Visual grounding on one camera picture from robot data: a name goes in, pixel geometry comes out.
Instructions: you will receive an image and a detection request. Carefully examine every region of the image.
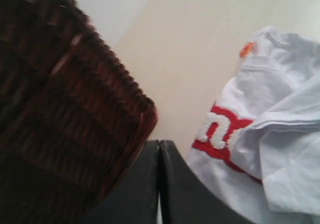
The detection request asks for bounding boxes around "dark brown wicker basket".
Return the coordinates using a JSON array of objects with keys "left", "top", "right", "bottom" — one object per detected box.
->
[{"left": 0, "top": 0, "right": 158, "bottom": 224}]

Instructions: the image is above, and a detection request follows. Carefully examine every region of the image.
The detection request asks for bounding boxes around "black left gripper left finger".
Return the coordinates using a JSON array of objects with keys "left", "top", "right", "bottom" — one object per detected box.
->
[{"left": 79, "top": 140, "right": 160, "bottom": 224}]

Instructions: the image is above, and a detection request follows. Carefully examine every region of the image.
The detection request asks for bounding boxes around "white t-shirt with red lettering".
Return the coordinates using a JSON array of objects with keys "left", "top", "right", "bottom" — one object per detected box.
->
[{"left": 187, "top": 27, "right": 320, "bottom": 224}]

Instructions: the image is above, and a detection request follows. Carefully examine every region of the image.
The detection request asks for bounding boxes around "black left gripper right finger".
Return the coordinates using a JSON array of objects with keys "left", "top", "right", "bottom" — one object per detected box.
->
[{"left": 158, "top": 140, "right": 251, "bottom": 224}]

